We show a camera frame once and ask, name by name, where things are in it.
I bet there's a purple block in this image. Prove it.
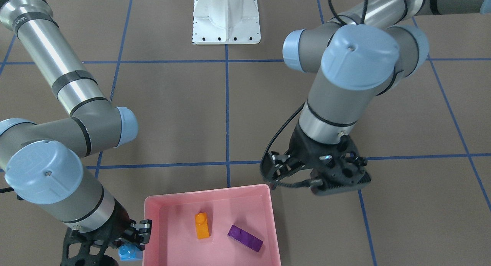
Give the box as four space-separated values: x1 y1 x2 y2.
227 225 263 253

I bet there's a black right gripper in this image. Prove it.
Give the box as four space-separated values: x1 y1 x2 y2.
60 201 153 266

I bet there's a pink plastic box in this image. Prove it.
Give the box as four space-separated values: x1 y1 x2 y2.
143 184 281 266

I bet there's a small blue block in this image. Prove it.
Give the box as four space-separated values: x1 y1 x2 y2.
118 243 143 261

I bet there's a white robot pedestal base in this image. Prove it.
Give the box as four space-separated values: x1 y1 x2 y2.
192 0 261 45

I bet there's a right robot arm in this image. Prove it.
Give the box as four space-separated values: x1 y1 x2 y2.
1 0 152 266

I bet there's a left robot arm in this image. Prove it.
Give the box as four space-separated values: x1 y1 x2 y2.
260 0 490 195

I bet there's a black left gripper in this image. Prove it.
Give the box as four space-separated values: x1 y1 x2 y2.
260 125 372 195

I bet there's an orange block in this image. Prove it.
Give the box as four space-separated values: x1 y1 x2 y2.
194 212 211 240

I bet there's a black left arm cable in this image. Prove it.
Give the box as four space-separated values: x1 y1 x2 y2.
260 0 371 188

